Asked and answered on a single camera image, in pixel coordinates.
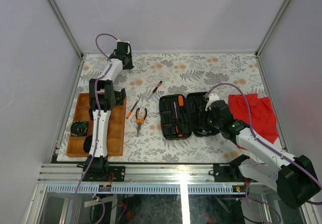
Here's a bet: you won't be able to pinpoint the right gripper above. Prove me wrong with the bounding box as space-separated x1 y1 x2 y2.
193 106 222 130

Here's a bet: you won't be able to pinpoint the claw hammer black handle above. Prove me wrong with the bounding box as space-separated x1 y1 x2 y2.
194 129 213 137

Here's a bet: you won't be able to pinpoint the black plastic tool case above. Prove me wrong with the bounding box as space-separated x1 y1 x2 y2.
159 92 212 140

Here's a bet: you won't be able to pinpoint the black orange handle screwdriver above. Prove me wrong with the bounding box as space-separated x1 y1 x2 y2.
174 95 184 120

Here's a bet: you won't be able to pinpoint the large orange screwdriver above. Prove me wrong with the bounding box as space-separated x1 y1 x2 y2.
175 118 183 137

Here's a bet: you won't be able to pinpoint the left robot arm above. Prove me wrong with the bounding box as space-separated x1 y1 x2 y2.
84 40 133 181

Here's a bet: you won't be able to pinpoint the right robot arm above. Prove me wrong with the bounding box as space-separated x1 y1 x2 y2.
205 100 321 209

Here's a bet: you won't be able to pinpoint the dark patterned rolled cloth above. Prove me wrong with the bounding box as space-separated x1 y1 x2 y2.
114 88 126 106

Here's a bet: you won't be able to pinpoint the red cloth bag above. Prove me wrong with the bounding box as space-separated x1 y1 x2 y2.
228 93 278 143

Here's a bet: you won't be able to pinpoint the orange utility knife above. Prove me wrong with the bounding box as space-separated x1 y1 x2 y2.
126 100 139 119

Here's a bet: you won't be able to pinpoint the orange long-nose pliers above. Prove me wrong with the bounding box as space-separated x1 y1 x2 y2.
135 108 147 136

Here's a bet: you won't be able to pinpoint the wooden compartment tray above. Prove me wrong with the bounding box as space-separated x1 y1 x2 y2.
66 93 126 158

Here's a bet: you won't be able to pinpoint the aluminium front rail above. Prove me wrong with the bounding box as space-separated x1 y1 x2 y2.
37 162 309 194

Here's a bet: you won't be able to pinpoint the yellow black rolled strap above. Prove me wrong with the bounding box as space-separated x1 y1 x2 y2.
70 120 89 137

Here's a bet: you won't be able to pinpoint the black coiled strap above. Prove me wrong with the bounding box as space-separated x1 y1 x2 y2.
83 135 93 154

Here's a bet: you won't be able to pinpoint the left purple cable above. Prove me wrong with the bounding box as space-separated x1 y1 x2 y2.
71 33 121 224

